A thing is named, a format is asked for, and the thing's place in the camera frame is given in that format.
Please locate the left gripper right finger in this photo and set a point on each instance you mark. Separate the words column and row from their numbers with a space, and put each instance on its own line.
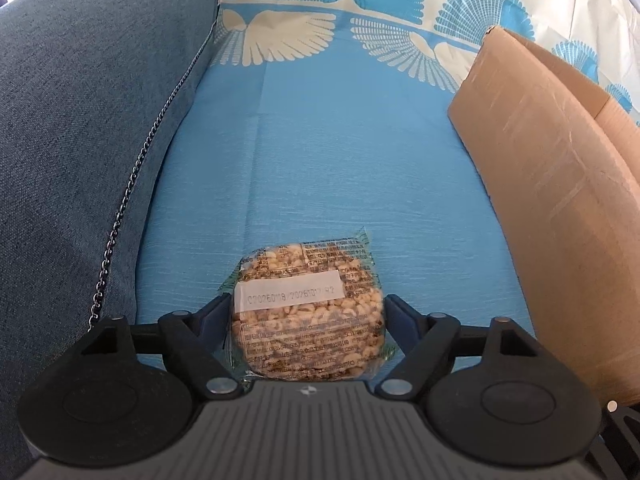
column 426, row 340

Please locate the blue white patterned cloth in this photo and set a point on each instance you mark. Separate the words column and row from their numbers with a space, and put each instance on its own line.
column 317, row 119

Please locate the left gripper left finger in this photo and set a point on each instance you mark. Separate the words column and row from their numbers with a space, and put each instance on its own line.
column 190, row 340

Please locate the blue fabric sofa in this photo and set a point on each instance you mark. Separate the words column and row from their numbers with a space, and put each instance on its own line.
column 92, row 94

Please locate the round nut cake packet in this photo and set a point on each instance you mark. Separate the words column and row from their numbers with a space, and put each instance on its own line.
column 308, row 312

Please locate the brown cardboard box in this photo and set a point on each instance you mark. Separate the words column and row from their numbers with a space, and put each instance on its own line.
column 559, row 159

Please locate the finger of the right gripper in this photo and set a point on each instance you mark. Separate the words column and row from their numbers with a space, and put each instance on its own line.
column 614, row 453

